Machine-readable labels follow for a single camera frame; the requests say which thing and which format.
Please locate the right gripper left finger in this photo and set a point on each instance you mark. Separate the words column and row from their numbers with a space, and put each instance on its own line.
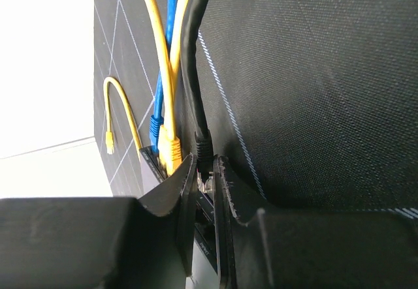
column 70, row 242

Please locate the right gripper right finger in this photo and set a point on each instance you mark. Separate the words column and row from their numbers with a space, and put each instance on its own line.
column 262, row 246

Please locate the black network switch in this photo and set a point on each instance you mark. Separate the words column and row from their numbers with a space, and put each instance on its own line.
column 176, row 229

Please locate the yellow ethernet cable long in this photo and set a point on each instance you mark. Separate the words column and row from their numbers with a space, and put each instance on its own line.
column 169, row 150

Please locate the yellow ethernet cable short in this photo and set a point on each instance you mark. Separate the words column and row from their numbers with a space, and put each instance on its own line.
column 169, row 86

